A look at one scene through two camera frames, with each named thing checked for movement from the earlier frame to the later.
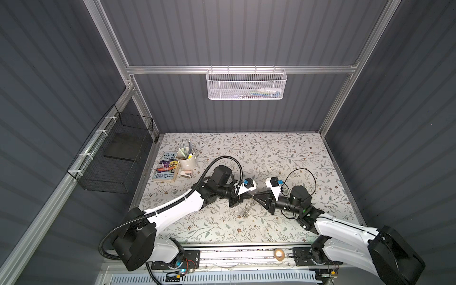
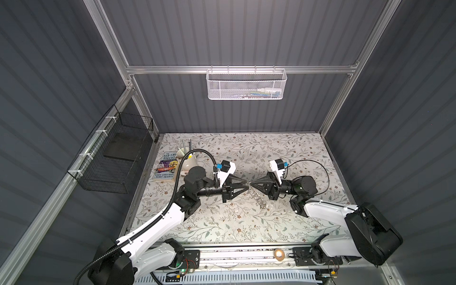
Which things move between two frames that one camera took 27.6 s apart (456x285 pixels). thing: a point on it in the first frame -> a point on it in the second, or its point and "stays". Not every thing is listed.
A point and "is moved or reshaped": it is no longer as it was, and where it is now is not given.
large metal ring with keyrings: x=246 y=212 is moved or reshaped
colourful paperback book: x=168 y=167 stays
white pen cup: x=187 y=158 stays
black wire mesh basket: x=112 y=162 stays
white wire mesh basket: x=246 y=84 stays
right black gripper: x=271 y=201 -> x=272 y=187
